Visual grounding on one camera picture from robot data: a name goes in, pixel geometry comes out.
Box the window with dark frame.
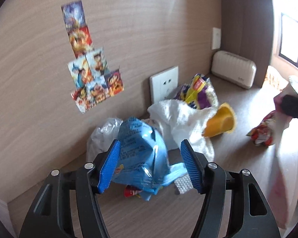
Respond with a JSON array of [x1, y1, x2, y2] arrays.
[[278, 13, 298, 68]]

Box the white plastic bag wrapper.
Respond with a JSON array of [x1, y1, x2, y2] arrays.
[[268, 75, 298, 229]]

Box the white wall socket lower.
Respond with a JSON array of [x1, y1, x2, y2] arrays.
[[149, 66, 179, 104]]

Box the blue snack bag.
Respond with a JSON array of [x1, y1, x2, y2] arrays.
[[112, 117, 187, 201]]

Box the white wall socket upper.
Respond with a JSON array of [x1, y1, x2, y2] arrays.
[[212, 27, 221, 50]]

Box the red snack wrapper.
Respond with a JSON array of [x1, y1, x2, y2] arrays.
[[247, 111, 276, 147]]

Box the white crumpled towel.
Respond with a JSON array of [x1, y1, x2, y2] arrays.
[[147, 99, 217, 162]]

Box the clear crumpled plastic bag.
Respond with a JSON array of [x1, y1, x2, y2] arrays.
[[86, 118, 123, 162]]

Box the cartoon stickers on wall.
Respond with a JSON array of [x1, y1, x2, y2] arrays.
[[61, 0, 124, 113]]

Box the yellow paper cup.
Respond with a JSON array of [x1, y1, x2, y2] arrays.
[[202, 103, 237, 138]]

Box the white tissue box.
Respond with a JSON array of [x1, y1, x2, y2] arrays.
[[211, 51, 257, 89]]

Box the purple yellow snack wrapper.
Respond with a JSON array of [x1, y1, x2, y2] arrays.
[[174, 74, 219, 110]]

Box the small red wrapper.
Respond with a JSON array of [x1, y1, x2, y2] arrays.
[[124, 185, 142, 198]]

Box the white wall socket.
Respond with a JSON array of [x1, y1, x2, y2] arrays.
[[212, 27, 221, 50], [149, 66, 179, 104]]

